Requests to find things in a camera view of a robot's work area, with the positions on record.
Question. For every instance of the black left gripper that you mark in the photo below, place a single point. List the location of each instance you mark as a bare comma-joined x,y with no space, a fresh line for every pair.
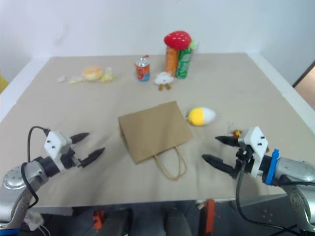
69,158

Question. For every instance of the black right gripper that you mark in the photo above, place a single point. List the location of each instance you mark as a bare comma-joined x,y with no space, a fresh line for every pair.
246,159

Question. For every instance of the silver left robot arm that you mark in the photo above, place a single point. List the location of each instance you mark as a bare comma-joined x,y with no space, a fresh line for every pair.
17,179

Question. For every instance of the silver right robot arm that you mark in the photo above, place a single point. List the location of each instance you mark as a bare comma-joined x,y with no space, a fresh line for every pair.
296,169

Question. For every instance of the beige table cover sheet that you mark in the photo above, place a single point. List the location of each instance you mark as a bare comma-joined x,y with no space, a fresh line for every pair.
73,115

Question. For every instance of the yellow and white egg plush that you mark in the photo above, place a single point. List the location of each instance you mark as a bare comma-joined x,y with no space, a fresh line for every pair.
200,116

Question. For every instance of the blue right wrist clamp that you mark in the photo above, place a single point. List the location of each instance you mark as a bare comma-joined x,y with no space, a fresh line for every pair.
272,167

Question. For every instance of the tall orange-red clamp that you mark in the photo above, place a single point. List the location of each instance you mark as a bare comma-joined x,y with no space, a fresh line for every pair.
208,216

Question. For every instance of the small orange-red clamp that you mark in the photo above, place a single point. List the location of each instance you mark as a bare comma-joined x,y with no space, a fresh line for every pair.
99,219

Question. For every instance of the clear yellowish plastic wrapper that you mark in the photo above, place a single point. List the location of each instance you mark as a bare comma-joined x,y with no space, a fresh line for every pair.
108,76

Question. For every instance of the round orange plush bun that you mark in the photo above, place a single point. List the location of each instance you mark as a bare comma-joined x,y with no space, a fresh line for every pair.
92,72

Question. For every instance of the white crumpled cloth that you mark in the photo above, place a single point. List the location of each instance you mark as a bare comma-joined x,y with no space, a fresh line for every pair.
34,220

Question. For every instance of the white sheep toy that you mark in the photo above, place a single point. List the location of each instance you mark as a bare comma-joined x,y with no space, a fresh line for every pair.
163,78

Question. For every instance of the short red drink can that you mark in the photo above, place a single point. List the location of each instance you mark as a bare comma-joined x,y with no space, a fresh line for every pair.
142,70

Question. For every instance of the tall green drink can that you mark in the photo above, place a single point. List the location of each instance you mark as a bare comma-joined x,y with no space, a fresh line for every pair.
183,64

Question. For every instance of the tall orange drink can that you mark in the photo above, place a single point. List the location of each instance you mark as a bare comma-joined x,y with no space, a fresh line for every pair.
171,61

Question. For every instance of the brown wooden board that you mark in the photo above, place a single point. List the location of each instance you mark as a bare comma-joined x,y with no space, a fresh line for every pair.
306,84

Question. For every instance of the red strawberry plush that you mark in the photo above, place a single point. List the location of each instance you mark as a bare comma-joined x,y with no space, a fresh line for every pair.
177,38

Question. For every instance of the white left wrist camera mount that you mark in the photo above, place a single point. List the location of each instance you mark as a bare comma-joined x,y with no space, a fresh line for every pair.
54,143

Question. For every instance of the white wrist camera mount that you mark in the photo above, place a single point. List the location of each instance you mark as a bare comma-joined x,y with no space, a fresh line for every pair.
54,143
256,143

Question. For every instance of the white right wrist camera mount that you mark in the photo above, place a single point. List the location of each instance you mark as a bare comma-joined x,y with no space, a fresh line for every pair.
256,143

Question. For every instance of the yellow object at wall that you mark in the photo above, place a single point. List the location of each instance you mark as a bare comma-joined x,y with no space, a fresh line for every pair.
3,84

